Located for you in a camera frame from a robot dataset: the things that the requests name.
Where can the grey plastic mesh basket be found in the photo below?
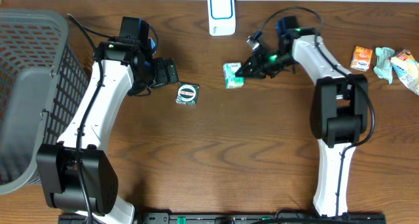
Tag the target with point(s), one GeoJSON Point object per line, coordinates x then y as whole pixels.
{"type": "Point", "coordinates": [42, 85]}

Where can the mint green wipes pack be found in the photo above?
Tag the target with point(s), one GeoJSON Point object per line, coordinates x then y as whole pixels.
{"type": "Point", "coordinates": [383, 68]}

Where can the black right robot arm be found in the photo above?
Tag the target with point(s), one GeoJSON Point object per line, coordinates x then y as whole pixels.
{"type": "Point", "coordinates": [339, 110]}

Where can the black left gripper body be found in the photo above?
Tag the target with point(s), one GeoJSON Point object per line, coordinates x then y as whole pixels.
{"type": "Point", "coordinates": [162, 73]}

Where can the orange tissue pack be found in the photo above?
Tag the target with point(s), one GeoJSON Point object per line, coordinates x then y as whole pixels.
{"type": "Point", "coordinates": [361, 58]}

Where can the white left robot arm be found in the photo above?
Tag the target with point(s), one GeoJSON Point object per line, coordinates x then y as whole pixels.
{"type": "Point", "coordinates": [75, 172]}

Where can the teal tissue pack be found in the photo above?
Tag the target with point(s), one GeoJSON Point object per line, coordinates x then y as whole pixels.
{"type": "Point", "coordinates": [231, 80]}

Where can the yellow snack bag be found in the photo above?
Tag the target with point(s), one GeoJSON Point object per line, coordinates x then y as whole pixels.
{"type": "Point", "coordinates": [406, 68]}

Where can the white barcode scanner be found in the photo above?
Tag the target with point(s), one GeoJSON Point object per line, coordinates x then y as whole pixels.
{"type": "Point", "coordinates": [222, 17]}

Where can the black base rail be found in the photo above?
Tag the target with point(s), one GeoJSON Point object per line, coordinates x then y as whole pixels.
{"type": "Point", "coordinates": [286, 217]}

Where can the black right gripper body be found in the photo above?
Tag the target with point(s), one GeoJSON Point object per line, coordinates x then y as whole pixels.
{"type": "Point", "coordinates": [273, 61]}

